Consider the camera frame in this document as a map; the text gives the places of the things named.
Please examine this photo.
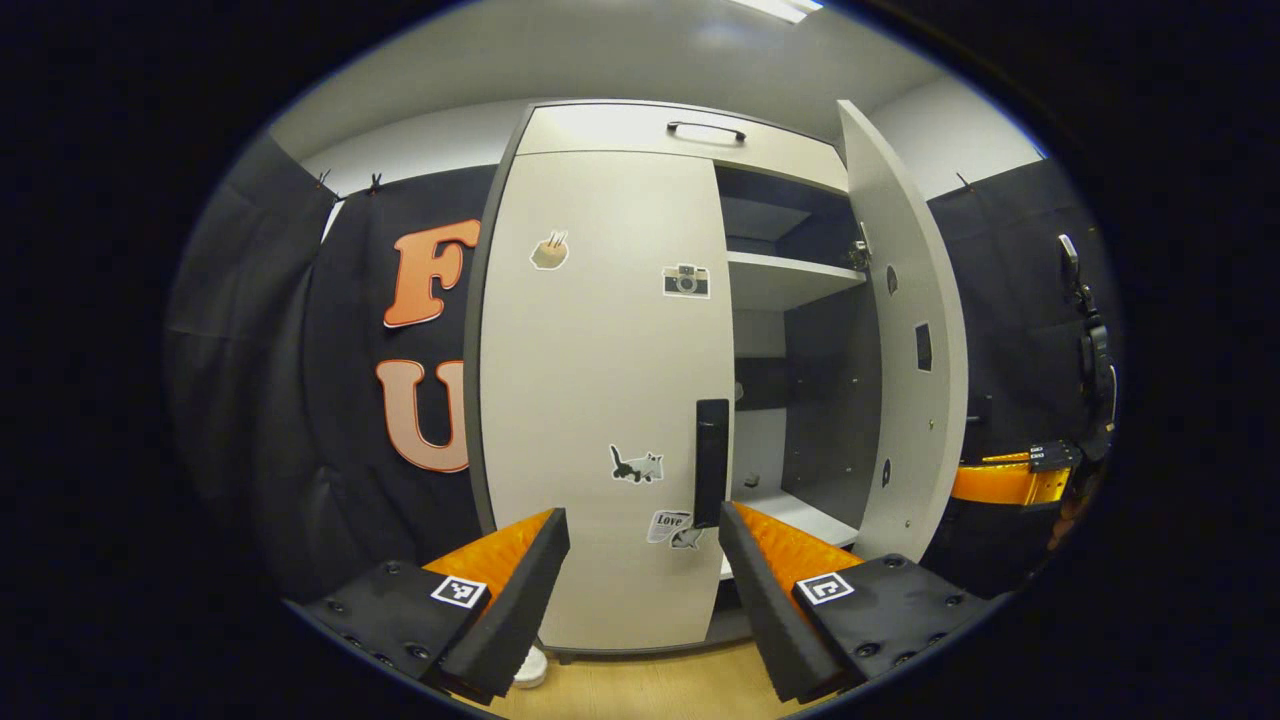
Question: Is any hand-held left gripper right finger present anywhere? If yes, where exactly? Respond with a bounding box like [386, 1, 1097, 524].
[717, 500, 1011, 703]

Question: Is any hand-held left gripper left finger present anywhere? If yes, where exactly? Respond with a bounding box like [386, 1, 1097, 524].
[300, 506, 572, 706]

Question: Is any grey cabinet door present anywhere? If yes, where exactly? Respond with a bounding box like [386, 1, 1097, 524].
[480, 150, 736, 651]
[836, 100, 969, 563]

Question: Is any black door handle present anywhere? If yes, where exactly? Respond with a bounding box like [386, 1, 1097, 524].
[693, 399, 731, 529]

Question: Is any grey double-door shoe cabinet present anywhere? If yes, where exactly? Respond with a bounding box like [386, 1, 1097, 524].
[463, 98, 886, 663]

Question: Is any white cabinet bottom shelf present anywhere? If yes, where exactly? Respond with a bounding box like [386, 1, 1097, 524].
[720, 487, 861, 581]

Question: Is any white cabinet shelf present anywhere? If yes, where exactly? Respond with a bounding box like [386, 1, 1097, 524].
[727, 250, 867, 313]
[720, 487, 861, 581]

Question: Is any black backdrop cloth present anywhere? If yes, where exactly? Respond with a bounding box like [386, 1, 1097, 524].
[165, 130, 501, 606]
[925, 158, 1121, 601]

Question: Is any light wooden base board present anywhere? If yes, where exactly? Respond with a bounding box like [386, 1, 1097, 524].
[455, 640, 801, 720]

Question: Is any black drawer handle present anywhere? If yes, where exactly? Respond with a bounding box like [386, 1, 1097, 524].
[667, 120, 748, 143]

